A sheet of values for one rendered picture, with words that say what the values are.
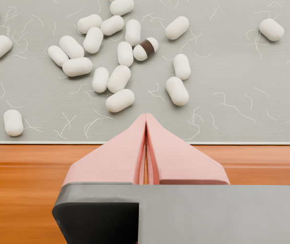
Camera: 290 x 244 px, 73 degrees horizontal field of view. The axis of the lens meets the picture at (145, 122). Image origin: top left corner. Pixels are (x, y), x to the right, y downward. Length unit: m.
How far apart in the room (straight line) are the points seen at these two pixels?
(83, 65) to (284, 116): 0.26
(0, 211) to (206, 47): 0.31
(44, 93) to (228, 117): 0.24
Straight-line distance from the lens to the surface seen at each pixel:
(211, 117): 0.26
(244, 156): 0.25
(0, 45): 0.33
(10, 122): 0.27
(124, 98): 0.23
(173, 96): 0.24
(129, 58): 0.26
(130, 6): 0.31
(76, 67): 0.26
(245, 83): 0.29
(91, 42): 0.28
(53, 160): 0.24
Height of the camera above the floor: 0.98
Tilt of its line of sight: 76 degrees down
